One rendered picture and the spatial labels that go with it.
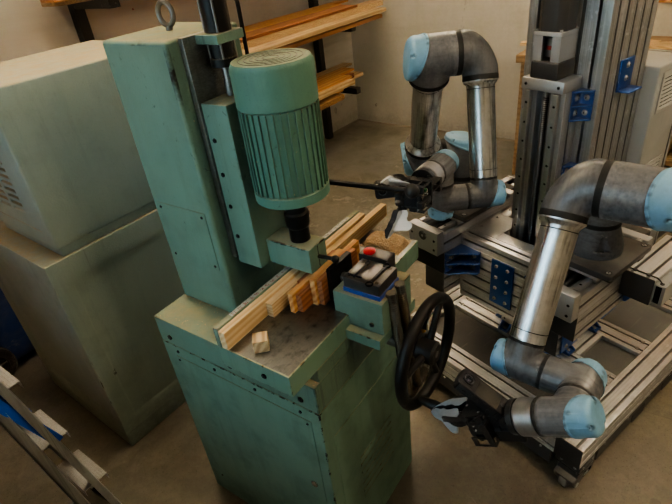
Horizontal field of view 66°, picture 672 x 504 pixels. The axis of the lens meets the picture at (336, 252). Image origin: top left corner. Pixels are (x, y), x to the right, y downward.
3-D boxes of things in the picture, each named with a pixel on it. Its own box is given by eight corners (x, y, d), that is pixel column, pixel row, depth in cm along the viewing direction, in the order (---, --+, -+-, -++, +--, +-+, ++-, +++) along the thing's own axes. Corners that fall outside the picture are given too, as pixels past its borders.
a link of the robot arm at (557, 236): (546, 145, 104) (481, 373, 109) (605, 153, 97) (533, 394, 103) (559, 157, 113) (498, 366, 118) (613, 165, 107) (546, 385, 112)
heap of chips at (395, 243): (397, 255, 141) (397, 246, 140) (359, 245, 148) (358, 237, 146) (412, 240, 147) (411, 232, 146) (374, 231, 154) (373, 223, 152)
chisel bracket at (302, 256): (313, 280, 127) (308, 251, 123) (270, 266, 135) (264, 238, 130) (330, 264, 132) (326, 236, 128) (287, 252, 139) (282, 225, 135)
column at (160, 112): (236, 318, 142) (161, 42, 103) (182, 296, 153) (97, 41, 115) (287, 275, 157) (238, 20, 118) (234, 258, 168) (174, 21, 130)
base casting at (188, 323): (318, 417, 121) (313, 390, 117) (160, 340, 151) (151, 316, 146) (406, 309, 151) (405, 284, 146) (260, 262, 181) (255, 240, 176)
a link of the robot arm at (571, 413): (612, 420, 96) (600, 449, 90) (555, 419, 104) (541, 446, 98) (597, 383, 95) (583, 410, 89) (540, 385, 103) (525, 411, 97)
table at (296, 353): (328, 416, 105) (325, 396, 102) (222, 365, 121) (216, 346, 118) (449, 264, 145) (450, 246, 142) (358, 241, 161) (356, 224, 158)
